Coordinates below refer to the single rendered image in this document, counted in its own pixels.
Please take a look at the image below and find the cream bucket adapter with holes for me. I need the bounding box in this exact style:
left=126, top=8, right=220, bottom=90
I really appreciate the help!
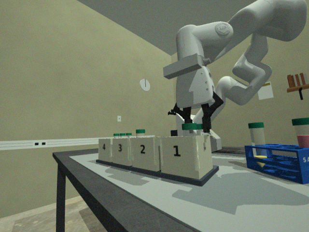
left=132, top=137, right=161, bottom=172
left=112, top=137, right=132, bottom=166
left=98, top=138, right=113, bottom=162
left=159, top=135, right=213, bottom=179

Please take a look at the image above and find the blue tube rack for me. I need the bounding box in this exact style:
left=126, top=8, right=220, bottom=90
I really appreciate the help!
left=245, top=144, right=309, bottom=184

